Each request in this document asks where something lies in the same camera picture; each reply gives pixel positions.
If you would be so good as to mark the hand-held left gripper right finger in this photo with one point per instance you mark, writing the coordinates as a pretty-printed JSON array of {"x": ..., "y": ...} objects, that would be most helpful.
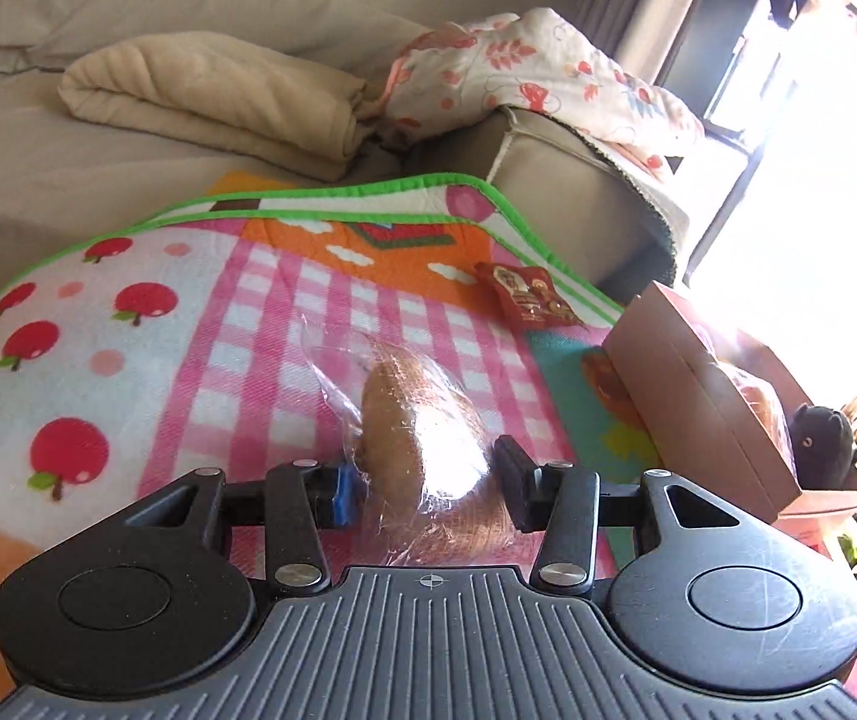
[{"x": 511, "y": 480}]

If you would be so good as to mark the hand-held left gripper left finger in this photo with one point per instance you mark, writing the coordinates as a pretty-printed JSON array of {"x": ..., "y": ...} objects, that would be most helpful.
[{"x": 342, "y": 499}]

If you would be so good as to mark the black plush toy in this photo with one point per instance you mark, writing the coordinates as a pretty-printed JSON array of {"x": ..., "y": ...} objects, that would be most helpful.
[{"x": 822, "y": 442}]

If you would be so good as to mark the bagged bread roll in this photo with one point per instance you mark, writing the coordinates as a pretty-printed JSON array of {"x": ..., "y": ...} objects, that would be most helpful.
[
  {"x": 395, "y": 427},
  {"x": 758, "y": 405}
]

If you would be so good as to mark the brown cardboard box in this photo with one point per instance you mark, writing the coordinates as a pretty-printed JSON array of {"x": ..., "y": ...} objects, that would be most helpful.
[{"x": 683, "y": 390}]

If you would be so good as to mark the red snack packet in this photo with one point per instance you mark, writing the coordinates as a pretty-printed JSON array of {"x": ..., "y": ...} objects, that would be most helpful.
[{"x": 530, "y": 296}]

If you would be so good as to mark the colourful play mat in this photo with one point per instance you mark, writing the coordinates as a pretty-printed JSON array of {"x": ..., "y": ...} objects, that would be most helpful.
[{"x": 173, "y": 360}]

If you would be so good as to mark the floral print blanket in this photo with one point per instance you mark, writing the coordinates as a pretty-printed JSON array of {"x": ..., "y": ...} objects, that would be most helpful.
[{"x": 533, "y": 67}]

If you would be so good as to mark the folded beige blanket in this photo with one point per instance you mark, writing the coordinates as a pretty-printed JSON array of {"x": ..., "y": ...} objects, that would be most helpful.
[{"x": 211, "y": 97}]

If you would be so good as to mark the beige sofa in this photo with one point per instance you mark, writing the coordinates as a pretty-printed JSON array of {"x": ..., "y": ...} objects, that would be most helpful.
[{"x": 61, "y": 180}]

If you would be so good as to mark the beige curtain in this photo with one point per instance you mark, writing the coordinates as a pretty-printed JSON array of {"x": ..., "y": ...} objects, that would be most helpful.
[{"x": 638, "y": 0}]

